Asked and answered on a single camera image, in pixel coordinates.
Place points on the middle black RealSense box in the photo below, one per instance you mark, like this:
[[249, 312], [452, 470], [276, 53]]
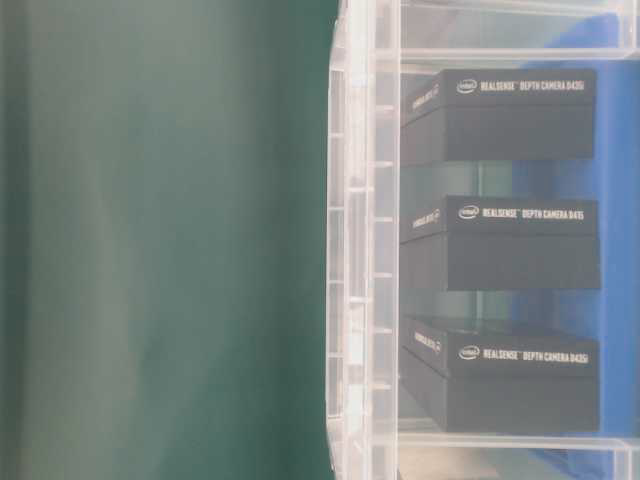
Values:
[[475, 243]]

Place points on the black realsense box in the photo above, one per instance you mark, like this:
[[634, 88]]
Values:
[[521, 380], [475, 243], [527, 114]]

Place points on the top black RealSense box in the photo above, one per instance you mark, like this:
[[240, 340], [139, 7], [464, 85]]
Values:
[[527, 114]]

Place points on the clear plastic storage box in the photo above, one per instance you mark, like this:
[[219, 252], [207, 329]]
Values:
[[382, 51]]

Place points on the bottom black RealSense box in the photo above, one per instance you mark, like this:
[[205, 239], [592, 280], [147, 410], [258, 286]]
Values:
[[521, 380]]

